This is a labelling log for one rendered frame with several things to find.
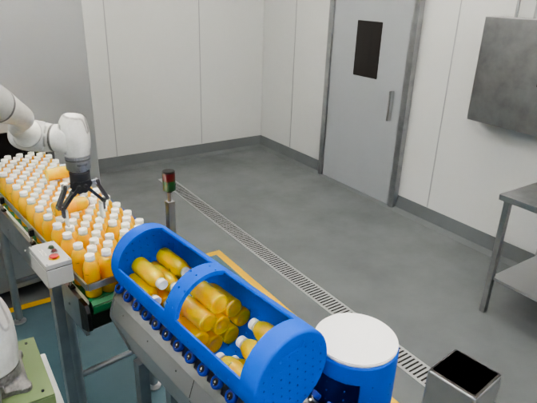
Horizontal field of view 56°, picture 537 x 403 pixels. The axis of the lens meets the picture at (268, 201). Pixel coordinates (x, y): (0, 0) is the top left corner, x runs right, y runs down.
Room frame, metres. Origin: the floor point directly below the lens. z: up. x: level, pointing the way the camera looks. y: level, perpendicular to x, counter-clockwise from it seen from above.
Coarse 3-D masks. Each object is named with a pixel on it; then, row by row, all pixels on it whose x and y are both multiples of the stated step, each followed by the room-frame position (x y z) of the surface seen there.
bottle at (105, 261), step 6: (102, 258) 1.80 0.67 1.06; (108, 258) 1.80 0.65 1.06; (102, 264) 1.79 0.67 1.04; (108, 264) 1.79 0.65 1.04; (102, 270) 1.79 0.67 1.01; (108, 270) 1.79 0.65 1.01; (102, 276) 1.79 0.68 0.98; (108, 276) 1.78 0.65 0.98; (114, 282) 1.80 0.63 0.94; (102, 288) 1.79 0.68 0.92; (108, 288) 1.78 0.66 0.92; (114, 288) 1.80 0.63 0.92
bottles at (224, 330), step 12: (156, 264) 1.70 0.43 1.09; (132, 276) 1.65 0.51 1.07; (168, 276) 1.62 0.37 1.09; (144, 288) 1.57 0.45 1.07; (156, 288) 1.63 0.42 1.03; (168, 288) 1.59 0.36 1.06; (156, 300) 1.53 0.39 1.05; (240, 312) 1.43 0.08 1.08; (192, 324) 1.36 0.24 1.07; (216, 324) 1.36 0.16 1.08; (228, 324) 1.39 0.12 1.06; (240, 324) 1.42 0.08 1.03; (204, 336) 1.33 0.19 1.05; (216, 336) 1.36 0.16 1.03; (228, 336) 1.39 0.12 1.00; (240, 336) 1.30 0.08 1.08; (216, 348) 1.36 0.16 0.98; (240, 348) 1.27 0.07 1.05; (252, 348) 1.23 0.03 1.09; (228, 360) 1.20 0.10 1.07; (240, 360) 1.25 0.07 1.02; (240, 372) 1.15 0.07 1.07
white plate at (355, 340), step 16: (336, 320) 1.46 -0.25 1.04; (352, 320) 1.46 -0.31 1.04; (368, 320) 1.46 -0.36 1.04; (336, 336) 1.37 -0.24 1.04; (352, 336) 1.37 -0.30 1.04; (368, 336) 1.37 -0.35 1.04; (384, 336) 1.38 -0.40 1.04; (336, 352) 1.29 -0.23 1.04; (352, 352) 1.29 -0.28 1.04; (368, 352) 1.29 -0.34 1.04; (384, 352) 1.30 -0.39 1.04
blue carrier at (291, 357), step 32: (160, 224) 1.81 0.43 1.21; (128, 256) 1.71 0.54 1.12; (192, 256) 1.75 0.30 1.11; (128, 288) 1.58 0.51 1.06; (192, 288) 1.37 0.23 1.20; (224, 288) 1.59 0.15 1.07; (160, 320) 1.41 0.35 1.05; (288, 320) 1.18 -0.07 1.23; (192, 352) 1.27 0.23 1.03; (224, 352) 1.37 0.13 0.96; (256, 352) 1.09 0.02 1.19; (288, 352) 1.11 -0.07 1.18; (320, 352) 1.19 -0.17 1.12; (256, 384) 1.03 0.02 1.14; (288, 384) 1.10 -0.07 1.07
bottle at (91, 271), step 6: (84, 264) 1.75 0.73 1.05; (90, 264) 1.75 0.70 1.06; (96, 264) 1.76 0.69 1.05; (84, 270) 1.74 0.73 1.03; (90, 270) 1.74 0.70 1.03; (96, 270) 1.75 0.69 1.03; (84, 276) 1.74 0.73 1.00; (90, 276) 1.74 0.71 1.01; (96, 276) 1.75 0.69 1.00; (90, 282) 1.74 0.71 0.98; (90, 294) 1.74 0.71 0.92; (96, 294) 1.74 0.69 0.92
